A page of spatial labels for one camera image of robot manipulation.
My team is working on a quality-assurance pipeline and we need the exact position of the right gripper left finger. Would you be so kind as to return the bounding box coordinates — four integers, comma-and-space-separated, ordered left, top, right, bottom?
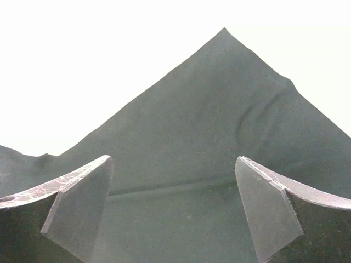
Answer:
1, 155, 113, 262

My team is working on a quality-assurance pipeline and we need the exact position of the black t-shirt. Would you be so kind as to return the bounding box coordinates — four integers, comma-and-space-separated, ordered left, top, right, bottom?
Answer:
1, 30, 350, 262

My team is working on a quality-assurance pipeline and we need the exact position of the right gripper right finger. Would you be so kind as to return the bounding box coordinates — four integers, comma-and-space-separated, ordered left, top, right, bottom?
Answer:
235, 157, 350, 262

